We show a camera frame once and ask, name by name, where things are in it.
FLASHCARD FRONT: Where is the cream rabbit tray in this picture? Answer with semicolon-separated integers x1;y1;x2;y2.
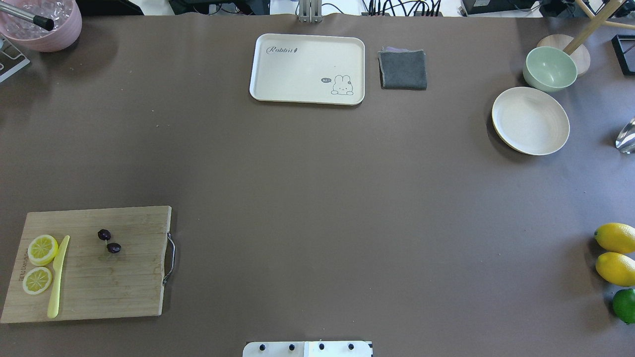
250;33;366;106

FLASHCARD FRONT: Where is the lower dark red cherry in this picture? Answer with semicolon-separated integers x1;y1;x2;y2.
106;242;121;254

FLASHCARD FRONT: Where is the dark red cherry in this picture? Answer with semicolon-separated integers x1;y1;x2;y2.
97;229;112;241
106;242;121;254

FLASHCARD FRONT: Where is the upper dark red cherry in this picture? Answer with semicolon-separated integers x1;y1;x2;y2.
97;229;112;241

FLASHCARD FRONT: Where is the black framed tray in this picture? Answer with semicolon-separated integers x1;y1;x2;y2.
611;34;635;76

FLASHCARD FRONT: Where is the white grey tray corner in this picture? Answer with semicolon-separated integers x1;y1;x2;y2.
0;34;30;83

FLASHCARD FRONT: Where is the grey folded cloth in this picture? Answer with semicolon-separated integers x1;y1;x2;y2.
378;47;427;90

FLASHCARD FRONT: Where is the cream plate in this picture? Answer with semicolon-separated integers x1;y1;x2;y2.
492;87;570;156

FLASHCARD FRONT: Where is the bamboo cutting board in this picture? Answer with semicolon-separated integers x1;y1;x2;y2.
1;206;172;324

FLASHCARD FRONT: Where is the green bowl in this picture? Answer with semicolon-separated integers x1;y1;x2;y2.
522;47;577;93

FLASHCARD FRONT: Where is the yellow plastic knife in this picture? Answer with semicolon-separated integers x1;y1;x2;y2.
47;235;70;319

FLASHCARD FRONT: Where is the upper lemon slice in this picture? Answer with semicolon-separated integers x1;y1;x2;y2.
27;235;59;267

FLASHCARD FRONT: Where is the lemon slice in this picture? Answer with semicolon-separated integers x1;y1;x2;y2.
22;266;54;295
27;235;59;267

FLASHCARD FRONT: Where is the wooden stand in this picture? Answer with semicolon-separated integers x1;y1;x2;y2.
537;0;634;77

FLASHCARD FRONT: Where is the lower lemon slice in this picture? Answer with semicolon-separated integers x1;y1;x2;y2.
22;266;54;295

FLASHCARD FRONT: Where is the pink ice bucket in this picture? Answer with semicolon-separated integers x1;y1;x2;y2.
0;0;83;53

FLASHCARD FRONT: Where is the upper yellow lemon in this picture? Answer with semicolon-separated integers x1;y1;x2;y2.
594;222;635;254

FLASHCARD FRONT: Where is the yellow lemon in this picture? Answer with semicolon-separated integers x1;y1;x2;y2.
594;222;635;254
595;252;635;287

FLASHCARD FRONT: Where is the steel scoop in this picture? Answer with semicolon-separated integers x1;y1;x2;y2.
615;117;635;154

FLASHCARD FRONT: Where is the lower yellow lemon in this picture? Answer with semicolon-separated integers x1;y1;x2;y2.
595;252;635;287

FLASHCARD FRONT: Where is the green lime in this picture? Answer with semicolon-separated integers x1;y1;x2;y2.
612;289;635;324

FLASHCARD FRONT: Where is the metal camera post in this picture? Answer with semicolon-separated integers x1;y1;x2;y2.
298;0;323;23

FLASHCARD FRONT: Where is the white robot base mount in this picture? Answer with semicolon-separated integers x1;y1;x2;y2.
242;340;374;357

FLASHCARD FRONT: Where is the black tipped metal handle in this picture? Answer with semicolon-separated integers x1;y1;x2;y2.
0;1;55;31

